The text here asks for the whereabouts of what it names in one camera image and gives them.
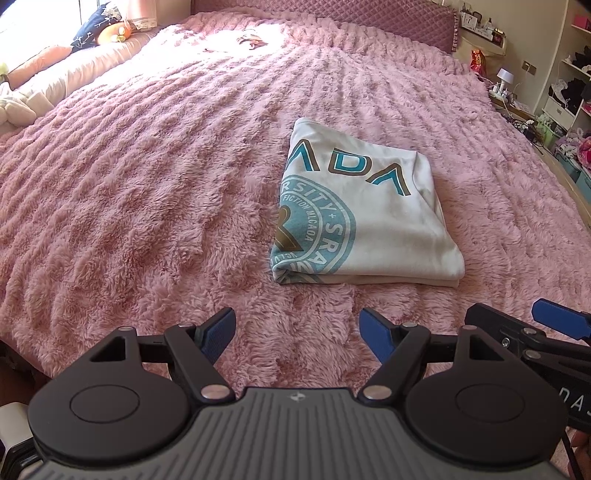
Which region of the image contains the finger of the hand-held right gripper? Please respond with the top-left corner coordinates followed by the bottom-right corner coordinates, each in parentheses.
top-left (531, 299), bottom-right (591, 344)
top-left (464, 304), bottom-right (546, 359)

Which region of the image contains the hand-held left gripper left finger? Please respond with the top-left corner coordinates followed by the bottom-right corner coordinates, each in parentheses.
top-left (88, 307), bottom-right (238, 404)

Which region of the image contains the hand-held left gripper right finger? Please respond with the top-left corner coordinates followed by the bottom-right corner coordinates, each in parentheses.
top-left (358, 307), bottom-right (511, 402)

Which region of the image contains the white printed sweatshirt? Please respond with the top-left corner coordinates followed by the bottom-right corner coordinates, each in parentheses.
top-left (268, 117), bottom-right (466, 288)

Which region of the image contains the person's right hand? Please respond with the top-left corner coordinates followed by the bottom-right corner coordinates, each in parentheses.
top-left (571, 431), bottom-right (591, 466)

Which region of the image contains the blue storage box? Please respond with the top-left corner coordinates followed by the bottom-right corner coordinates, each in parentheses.
top-left (554, 150), bottom-right (583, 183)

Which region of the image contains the pink fluffy blanket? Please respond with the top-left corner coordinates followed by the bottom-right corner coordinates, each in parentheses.
top-left (0, 10), bottom-right (591, 407)

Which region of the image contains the green storage bin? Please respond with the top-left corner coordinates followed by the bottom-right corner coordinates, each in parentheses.
top-left (536, 115), bottom-right (566, 148)

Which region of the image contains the white shelf unit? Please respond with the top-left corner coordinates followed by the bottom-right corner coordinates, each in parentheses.
top-left (540, 0), bottom-right (591, 153)

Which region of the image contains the cream long bolster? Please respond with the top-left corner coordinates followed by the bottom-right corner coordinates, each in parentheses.
top-left (0, 30), bottom-right (160, 125)

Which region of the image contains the white plush toy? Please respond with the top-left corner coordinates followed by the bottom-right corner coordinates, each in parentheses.
top-left (0, 85), bottom-right (40, 126)

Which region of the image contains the pink quilted headboard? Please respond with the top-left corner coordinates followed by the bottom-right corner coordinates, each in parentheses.
top-left (191, 0), bottom-right (462, 54)

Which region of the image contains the orange plush toy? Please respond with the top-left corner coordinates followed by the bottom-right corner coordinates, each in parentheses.
top-left (97, 21), bottom-right (132, 45)

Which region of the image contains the peach pink pillow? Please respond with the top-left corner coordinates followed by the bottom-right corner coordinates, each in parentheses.
top-left (7, 44), bottom-right (75, 88)

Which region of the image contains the pink curtain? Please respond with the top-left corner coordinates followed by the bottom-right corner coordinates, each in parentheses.
top-left (117, 0), bottom-right (162, 33)

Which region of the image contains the navy floral pillow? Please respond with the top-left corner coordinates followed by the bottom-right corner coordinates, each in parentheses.
top-left (70, 0), bottom-right (127, 49)

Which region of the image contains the tangle of black cables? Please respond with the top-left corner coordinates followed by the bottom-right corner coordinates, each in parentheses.
top-left (505, 113), bottom-right (548, 139)

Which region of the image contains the cream wall shelf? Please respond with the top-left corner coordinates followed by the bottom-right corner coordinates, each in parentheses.
top-left (455, 9), bottom-right (509, 58)

